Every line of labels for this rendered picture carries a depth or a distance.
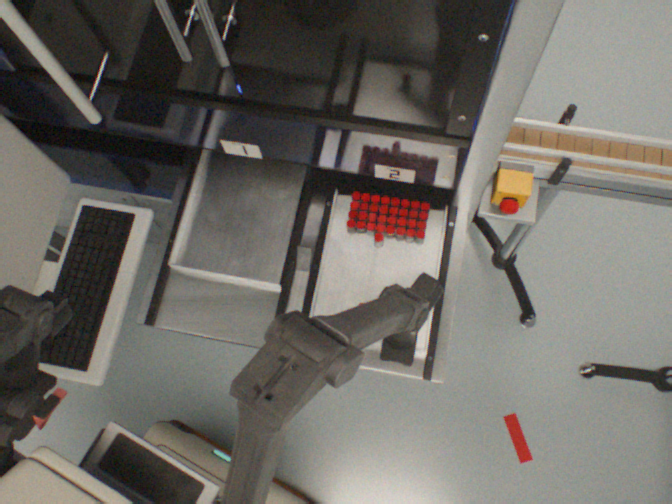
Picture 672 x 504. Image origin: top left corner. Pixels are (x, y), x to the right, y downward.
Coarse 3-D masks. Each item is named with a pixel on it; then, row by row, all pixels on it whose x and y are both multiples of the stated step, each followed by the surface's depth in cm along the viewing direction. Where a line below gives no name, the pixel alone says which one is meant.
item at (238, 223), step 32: (224, 160) 153; (256, 160) 152; (192, 192) 148; (224, 192) 150; (256, 192) 150; (288, 192) 149; (192, 224) 148; (224, 224) 148; (256, 224) 147; (288, 224) 147; (192, 256) 146; (224, 256) 145; (256, 256) 145; (288, 256) 144
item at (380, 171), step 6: (378, 168) 133; (384, 168) 132; (390, 168) 132; (396, 168) 131; (378, 174) 136; (384, 174) 135; (402, 174) 133; (408, 174) 133; (414, 174) 132; (402, 180) 136; (408, 180) 136
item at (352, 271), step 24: (336, 192) 145; (336, 216) 147; (432, 216) 145; (336, 240) 145; (360, 240) 145; (384, 240) 144; (432, 240) 144; (336, 264) 143; (360, 264) 143; (384, 264) 143; (408, 264) 142; (432, 264) 142; (336, 288) 141; (360, 288) 141; (312, 312) 137; (336, 312) 140; (432, 312) 135
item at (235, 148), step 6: (222, 144) 137; (228, 144) 137; (234, 144) 136; (240, 144) 136; (246, 144) 135; (228, 150) 140; (234, 150) 139; (240, 150) 138; (246, 150) 138; (252, 150) 137; (258, 150) 137; (252, 156) 140; (258, 156) 140
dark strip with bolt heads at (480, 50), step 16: (480, 0) 81; (496, 0) 80; (480, 16) 84; (496, 16) 83; (480, 32) 87; (496, 32) 86; (464, 48) 91; (480, 48) 90; (496, 48) 89; (464, 64) 94; (480, 64) 94; (464, 80) 98; (480, 80) 97; (464, 96) 102; (480, 96) 101; (464, 112) 107; (448, 128) 113; (464, 128) 112
